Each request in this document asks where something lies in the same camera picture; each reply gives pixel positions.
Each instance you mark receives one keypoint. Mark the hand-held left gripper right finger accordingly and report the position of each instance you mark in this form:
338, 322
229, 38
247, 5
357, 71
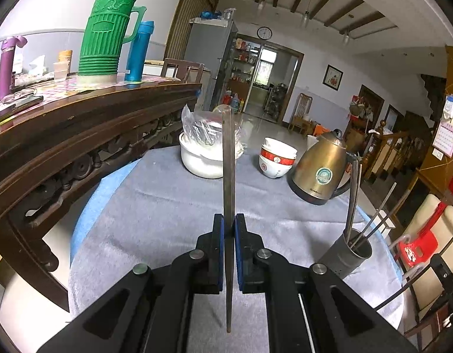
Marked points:
238, 253

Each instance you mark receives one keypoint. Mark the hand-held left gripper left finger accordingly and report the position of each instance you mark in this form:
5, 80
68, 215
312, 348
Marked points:
221, 250

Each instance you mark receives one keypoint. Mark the metal spoon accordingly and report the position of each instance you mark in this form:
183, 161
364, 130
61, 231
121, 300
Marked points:
228, 176

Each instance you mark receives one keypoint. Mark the grey metal utensil holder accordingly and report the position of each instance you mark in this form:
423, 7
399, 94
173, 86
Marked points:
344, 259

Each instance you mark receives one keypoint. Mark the cream chair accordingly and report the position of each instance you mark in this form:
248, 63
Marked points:
428, 283

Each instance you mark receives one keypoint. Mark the red plastic stool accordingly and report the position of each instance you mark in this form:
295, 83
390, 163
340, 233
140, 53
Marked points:
421, 246

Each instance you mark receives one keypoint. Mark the grey tablecloth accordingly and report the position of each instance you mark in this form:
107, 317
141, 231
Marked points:
156, 209

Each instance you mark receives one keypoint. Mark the metal chopstick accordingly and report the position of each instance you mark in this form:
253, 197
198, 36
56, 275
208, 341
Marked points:
381, 207
356, 198
370, 230
350, 198

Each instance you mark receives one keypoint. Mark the gold electric kettle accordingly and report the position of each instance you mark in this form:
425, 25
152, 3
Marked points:
318, 165

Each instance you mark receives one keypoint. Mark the clear plastic bag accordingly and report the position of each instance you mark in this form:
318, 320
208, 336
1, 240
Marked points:
197, 125

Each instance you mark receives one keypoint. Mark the blue table cloth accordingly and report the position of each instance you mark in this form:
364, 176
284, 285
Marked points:
90, 206

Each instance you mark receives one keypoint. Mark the wooden stair railing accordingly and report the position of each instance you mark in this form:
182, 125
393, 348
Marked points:
388, 147

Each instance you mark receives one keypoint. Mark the wooden dining chair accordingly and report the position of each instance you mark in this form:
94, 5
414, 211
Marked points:
303, 110

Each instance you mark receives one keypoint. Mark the carved wooden table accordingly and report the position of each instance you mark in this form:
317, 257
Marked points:
64, 136

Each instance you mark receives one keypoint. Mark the grey refrigerator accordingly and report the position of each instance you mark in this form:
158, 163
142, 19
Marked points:
204, 55

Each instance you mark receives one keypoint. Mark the blue water bottle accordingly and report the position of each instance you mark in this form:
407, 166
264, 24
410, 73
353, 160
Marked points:
138, 51

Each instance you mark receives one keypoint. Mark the pink patterned table cover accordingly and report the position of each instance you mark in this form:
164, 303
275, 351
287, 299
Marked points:
60, 86

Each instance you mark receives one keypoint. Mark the green thermos flask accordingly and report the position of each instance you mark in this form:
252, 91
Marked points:
101, 36

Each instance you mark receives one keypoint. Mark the beige jar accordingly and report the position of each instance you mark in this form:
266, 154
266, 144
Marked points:
65, 59

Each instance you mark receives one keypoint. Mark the dark phone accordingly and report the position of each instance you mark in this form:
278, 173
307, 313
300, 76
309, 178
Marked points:
16, 106

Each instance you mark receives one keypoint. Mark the eyeglasses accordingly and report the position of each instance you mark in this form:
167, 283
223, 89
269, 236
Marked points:
18, 95

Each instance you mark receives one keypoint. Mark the purple water bottle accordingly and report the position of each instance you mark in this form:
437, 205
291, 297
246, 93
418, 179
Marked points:
6, 70

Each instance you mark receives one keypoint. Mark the wall calendar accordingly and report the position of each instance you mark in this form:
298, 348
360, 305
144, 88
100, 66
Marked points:
447, 132

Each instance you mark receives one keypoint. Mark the framed wall picture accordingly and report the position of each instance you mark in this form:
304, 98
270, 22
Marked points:
332, 77

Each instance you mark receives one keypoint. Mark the round wall clock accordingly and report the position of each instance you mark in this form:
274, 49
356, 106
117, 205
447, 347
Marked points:
264, 33

